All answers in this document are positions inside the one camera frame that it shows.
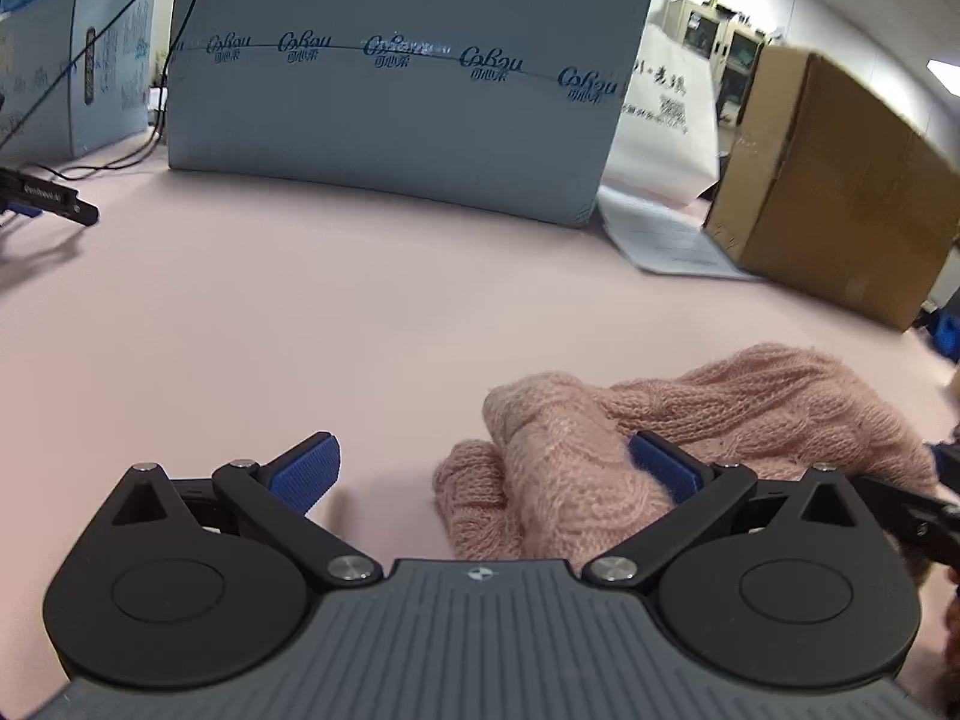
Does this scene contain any pink knitted sweater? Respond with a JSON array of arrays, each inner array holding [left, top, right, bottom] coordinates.
[[433, 343, 947, 565]]

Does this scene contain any spare black hand-held gripper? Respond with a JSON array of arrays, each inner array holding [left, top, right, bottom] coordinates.
[[0, 165, 101, 230]]

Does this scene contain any large light blue carton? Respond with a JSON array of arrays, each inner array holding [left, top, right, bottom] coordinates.
[[166, 0, 658, 228]]

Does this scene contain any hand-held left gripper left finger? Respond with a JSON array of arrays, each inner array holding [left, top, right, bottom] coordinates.
[[105, 431, 383, 590]]

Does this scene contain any thin black cable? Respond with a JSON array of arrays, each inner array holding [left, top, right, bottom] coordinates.
[[22, 30, 175, 182], [0, 0, 220, 147]]

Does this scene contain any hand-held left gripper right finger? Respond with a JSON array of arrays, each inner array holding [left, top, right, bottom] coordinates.
[[583, 431, 871, 590]]

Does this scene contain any beige metal cabinet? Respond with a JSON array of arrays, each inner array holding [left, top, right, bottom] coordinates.
[[716, 11, 768, 133], [666, 0, 725, 67]]

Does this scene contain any white printed bag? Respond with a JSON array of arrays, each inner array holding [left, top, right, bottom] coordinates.
[[600, 22, 722, 208]]

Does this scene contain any blue object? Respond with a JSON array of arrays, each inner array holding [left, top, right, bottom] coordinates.
[[930, 311, 960, 361]]

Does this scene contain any brown cardboard box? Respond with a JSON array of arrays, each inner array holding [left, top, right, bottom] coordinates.
[[703, 43, 960, 332]]

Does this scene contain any small light blue carton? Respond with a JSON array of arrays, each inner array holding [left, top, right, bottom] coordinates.
[[0, 0, 160, 160]]

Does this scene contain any printed paper sheet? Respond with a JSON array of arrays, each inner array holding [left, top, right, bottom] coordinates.
[[598, 187, 763, 281]]

